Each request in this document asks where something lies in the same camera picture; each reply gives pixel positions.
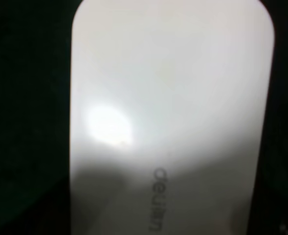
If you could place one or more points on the white plastic case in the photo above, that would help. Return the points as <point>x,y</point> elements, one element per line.
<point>167,107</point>

